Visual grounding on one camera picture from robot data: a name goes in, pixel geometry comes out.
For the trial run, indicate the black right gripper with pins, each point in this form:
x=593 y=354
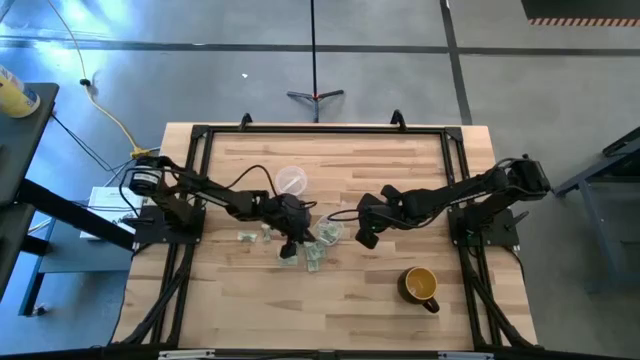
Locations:
x=369 y=239

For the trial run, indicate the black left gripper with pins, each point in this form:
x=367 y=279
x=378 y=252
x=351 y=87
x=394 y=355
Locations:
x=288 y=249

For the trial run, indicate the clear round plastic container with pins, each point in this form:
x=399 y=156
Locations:
x=291 y=180
x=336 y=239

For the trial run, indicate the brown mug yellow inside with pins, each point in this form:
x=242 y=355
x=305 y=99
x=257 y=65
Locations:
x=419 y=285

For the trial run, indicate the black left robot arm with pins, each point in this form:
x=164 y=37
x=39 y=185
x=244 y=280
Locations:
x=220 y=192

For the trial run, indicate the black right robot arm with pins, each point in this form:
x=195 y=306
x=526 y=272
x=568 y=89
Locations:
x=465 y=190

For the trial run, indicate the black table clamp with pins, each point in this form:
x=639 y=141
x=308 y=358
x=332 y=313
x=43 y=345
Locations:
x=397 y=118
x=245 y=120

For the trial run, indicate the black tripod stand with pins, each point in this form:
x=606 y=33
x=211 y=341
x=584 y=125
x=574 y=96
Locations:
x=314 y=95

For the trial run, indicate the white paper sheet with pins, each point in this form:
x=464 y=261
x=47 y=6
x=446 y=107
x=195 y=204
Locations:
x=107 y=197

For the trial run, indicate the blue metal stand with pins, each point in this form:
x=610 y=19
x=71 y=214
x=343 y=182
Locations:
x=75 y=255

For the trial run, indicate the blue metal cart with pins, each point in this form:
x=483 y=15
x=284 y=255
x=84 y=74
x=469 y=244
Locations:
x=600 y=200

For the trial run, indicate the black desk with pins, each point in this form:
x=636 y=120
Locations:
x=25 y=145

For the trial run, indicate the black hazard-striped mat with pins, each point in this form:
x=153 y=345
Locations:
x=580 y=10

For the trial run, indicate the yellow wipes canister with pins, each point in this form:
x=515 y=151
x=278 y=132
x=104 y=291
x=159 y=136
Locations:
x=15 y=97

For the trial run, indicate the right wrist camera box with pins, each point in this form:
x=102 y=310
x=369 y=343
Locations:
x=369 y=207

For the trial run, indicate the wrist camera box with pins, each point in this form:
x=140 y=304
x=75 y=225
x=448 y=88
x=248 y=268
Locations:
x=305 y=220
x=369 y=207

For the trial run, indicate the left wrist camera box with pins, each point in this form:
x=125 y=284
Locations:
x=305 y=220

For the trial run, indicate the black metal table frame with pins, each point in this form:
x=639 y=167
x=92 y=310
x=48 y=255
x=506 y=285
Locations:
x=325 y=129

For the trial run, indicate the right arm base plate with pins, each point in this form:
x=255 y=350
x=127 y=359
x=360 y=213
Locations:
x=500 y=235

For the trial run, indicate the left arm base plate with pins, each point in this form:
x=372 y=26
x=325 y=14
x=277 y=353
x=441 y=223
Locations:
x=150 y=230

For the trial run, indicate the white metal bracket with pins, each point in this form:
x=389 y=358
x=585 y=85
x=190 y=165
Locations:
x=186 y=354
x=465 y=356

